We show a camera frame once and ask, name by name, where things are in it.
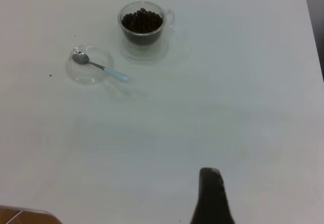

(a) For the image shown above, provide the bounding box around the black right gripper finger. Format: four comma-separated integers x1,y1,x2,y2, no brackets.
189,167,235,224

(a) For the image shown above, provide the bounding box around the metal spoon light blue handle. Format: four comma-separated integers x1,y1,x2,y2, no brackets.
71,51,130,83

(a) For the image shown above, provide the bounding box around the dark coffee beans pile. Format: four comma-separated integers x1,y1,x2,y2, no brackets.
121,7,164,46

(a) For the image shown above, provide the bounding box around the clear glass saucer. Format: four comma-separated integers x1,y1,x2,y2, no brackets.
66,43,115,84

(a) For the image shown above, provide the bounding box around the clear double-wall glass cup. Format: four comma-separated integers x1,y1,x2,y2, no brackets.
117,1,176,61

